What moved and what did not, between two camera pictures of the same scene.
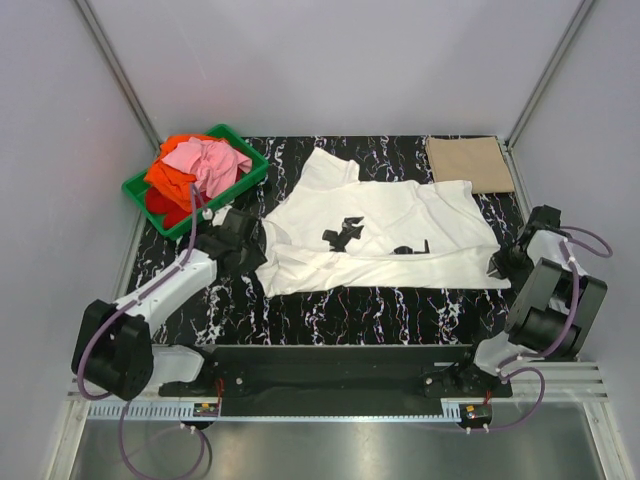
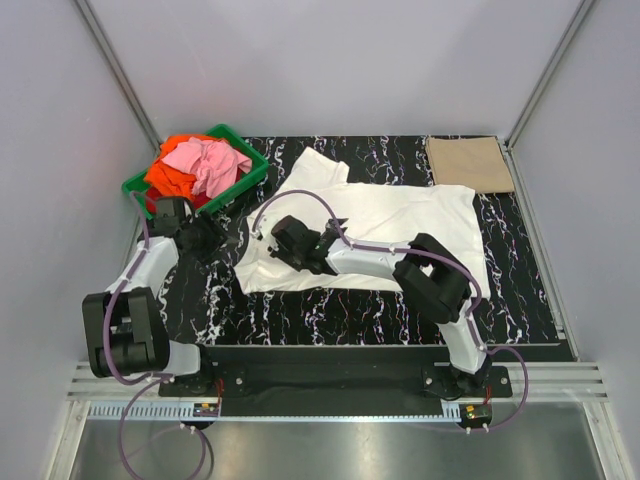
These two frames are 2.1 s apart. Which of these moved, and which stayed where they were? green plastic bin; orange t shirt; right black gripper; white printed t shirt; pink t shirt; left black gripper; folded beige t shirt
Moved: white printed t shirt; left black gripper; right black gripper
Stayed: folded beige t shirt; orange t shirt; green plastic bin; pink t shirt
